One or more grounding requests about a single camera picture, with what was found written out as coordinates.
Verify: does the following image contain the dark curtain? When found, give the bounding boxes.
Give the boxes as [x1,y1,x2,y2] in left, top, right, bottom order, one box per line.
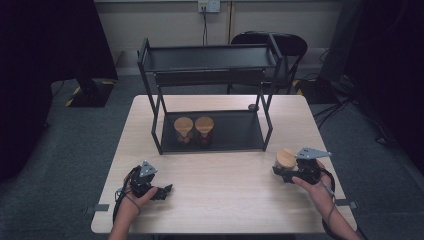
[319,0,424,164]
[0,0,119,183]

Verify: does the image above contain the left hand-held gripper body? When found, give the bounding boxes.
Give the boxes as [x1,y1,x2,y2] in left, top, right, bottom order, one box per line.
[128,160,159,198]

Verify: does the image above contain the black floor cables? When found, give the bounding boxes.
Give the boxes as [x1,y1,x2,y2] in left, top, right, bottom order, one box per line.
[313,96,398,144]

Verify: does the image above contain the person's right hand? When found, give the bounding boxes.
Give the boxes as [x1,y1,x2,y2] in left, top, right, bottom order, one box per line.
[292,162,336,215]

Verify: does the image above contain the black stand base yellow stripes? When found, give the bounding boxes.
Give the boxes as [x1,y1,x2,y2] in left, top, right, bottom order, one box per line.
[293,78,338,104]
[64,78,116,108]

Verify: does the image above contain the black wall socket cable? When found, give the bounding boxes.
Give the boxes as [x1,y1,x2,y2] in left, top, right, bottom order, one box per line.
[201,6,209,46]

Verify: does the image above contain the black metal two-tier shelf rack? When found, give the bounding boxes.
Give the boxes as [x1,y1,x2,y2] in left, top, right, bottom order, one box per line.
[137,33,284,156]

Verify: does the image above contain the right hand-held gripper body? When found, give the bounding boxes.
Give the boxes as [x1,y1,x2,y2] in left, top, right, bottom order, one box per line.
[294,147,333,186]

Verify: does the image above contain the right hand-held gripper cable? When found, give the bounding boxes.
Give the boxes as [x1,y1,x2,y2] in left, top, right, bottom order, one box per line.
[319,168,338,240]

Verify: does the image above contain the white wall socket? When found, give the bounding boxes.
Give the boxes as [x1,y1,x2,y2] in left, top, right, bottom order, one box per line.
[197,0,221,14]

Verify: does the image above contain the wooden-lid jar of red dates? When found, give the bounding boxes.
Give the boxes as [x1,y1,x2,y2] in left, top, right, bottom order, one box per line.
[194,115,215,145]

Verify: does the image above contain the person's left hand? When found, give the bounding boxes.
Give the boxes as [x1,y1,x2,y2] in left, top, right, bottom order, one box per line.
[116,186,160,222]

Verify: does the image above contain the black chair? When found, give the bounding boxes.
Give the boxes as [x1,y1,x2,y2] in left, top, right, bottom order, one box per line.
[226,30,309,96]

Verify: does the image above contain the grey tape strip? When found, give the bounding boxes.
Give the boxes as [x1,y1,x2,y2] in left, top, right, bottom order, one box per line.
[84,203,110,214]
[334,198,359,209]

